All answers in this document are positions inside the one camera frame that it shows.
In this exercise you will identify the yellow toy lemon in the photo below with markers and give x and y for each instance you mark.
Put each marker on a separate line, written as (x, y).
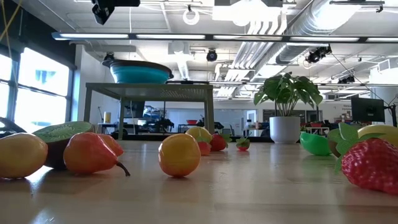
(199, 133)
(382, 130)

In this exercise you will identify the black ceiling spotlight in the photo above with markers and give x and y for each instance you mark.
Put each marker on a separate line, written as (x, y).
(315, 56)

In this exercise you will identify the small orange toy peach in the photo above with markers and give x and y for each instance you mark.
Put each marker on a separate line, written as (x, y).
(21, 155)
(113, 144)

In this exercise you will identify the black aluminium table frame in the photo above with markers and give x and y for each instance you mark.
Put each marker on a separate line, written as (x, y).
(149, 137)

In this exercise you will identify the black computer monitor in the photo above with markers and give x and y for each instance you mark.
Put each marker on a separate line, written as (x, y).
(368, 109)

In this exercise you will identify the black ceiling camera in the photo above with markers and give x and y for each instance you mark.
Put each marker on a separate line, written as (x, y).
(211, 55)

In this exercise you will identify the green plant in white pot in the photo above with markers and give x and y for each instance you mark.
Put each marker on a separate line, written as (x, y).
(284, 129)

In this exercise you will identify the red toy strawberry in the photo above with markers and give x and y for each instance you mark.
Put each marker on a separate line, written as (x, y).
(218, 143)
(204, 148)
(370, 165)
(243, 145)

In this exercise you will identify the red bin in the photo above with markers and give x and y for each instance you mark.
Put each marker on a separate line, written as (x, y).
(191, 122)

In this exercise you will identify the overhead LED light bar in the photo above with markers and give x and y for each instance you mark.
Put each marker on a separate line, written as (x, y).
(211, 37)

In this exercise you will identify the green perforated metal riser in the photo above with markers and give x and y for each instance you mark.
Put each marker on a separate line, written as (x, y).
(149, 87)

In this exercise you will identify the blue collapsible colander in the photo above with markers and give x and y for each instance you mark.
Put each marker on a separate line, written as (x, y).
(140, 76)

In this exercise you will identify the large window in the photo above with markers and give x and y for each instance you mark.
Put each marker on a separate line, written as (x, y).
(40, 77)

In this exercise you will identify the yellow container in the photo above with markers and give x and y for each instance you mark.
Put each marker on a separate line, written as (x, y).
(107, 117)

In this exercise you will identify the orange toy pear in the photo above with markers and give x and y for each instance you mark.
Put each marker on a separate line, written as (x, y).
(178, 155)
(88, 154)

